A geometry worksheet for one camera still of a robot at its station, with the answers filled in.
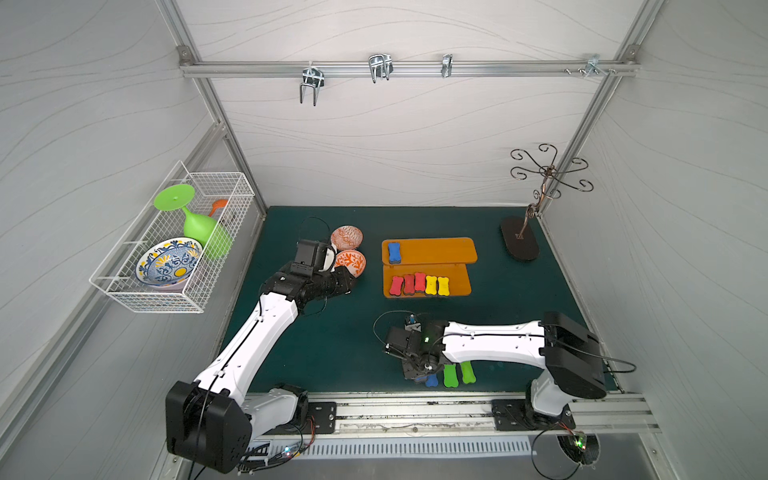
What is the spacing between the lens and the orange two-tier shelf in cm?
90

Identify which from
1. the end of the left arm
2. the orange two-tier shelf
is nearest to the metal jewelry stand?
the orange two-tier shelf

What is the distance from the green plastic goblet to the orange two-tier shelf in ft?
1.42
